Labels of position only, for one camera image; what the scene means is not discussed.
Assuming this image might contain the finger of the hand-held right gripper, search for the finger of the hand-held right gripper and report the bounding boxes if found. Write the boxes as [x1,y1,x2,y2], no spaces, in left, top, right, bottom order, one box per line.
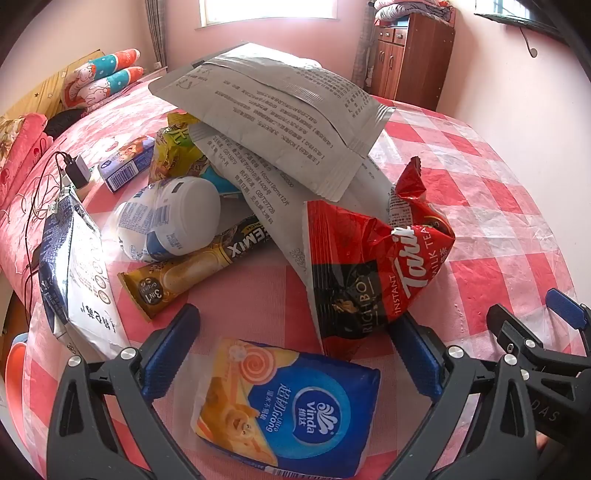
[486,304,591,370]
[545,288,591,356]

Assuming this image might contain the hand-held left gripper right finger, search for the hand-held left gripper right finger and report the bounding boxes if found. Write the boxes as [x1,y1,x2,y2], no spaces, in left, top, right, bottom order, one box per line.
[383,313,539,480]

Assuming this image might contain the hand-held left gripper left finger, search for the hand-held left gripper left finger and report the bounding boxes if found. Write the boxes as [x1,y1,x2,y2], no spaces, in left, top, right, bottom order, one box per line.
[46,302,204,480]

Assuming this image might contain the cartoon bear tissue pack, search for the cartoon bear tissue pack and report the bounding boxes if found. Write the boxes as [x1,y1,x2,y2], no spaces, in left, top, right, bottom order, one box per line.
[190,339,382,480]

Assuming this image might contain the orange plastic basin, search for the orange plastic basin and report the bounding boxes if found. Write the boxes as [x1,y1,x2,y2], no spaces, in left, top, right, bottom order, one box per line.
[0,342,31,421]

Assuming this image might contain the grey printed foil packet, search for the grey printed foil packet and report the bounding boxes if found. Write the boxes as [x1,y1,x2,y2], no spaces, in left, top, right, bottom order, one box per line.
[148,42,397,203]
[189,121,399,296]

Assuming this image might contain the gold coffee stick sachet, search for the gold coffee stick sachet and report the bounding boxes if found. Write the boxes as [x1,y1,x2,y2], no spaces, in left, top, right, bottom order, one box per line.
[117,216,278,322]

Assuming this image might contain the white and navy bag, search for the white and navy bag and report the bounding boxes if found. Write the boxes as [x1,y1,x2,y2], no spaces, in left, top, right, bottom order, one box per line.
[38,194,132,363]

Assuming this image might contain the red milk tea bag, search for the red milk tea bag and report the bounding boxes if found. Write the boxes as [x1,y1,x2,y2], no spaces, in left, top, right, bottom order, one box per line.
[302,156,457,361]

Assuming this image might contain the white plastic bottle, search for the white plastic bottle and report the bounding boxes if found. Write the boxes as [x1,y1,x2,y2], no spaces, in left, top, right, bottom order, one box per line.
[104,176,221,264]

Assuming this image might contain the red checked tablecloth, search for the red checked tablecloth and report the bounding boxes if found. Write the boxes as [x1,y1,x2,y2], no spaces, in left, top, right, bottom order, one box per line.
[21,76,583,480]

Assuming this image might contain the small blue carton box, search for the small blue carton box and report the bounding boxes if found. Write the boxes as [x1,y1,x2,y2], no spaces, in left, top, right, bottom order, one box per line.
[98,135,157,193]

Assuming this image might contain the yellow snack packet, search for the yellow snack packet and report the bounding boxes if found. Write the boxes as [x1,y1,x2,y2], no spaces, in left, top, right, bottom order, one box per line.
[148,111,208,183]

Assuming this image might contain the black charger plug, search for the black charger plug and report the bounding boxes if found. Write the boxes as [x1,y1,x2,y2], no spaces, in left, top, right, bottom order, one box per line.
[62,154,90,189]

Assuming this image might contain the pink folded blanket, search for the pink folded blanket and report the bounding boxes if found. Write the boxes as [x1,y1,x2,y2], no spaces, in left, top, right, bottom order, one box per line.
[0,113,54,217]

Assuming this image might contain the pink bed cover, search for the pink bed cover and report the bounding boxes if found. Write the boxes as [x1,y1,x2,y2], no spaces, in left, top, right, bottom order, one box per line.
[0,76,185,296]

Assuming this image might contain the black cloth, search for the black cloth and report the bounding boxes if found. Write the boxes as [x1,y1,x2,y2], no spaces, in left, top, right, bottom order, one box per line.
[46,108,86,139]

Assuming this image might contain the floral pillow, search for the floral pillow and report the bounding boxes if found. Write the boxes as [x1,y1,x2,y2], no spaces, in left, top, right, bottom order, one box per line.
[0,115,26,158]

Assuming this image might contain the yellow wooden headboard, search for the yellow wooden headboard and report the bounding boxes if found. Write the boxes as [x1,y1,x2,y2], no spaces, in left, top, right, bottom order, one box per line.
[0,50,105,121]

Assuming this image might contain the brown wooden cabinet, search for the brown wooden cabinet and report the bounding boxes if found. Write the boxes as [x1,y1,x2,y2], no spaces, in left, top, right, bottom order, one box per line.
[369,11,455,112]

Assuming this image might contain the grey patterned curtain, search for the grey patterned curtain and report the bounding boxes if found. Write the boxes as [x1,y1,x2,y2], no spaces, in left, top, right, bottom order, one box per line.
[353,0,377,84]
[145,0,174,70]

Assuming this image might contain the stack of folded quilts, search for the stack of folded quilts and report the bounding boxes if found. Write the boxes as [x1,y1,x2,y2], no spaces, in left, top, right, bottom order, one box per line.
[373,0,458,26]

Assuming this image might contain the bright window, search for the bright window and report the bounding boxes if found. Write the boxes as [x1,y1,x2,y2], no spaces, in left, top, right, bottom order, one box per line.
[199,0,342,28]

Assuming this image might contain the black charging cable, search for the black charging cable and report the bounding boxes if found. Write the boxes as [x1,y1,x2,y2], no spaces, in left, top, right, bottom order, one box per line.
[18,150,70,319]

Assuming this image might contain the black wall television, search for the black wall television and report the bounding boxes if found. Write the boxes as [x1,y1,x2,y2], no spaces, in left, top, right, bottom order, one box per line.
[475,7,573,47]

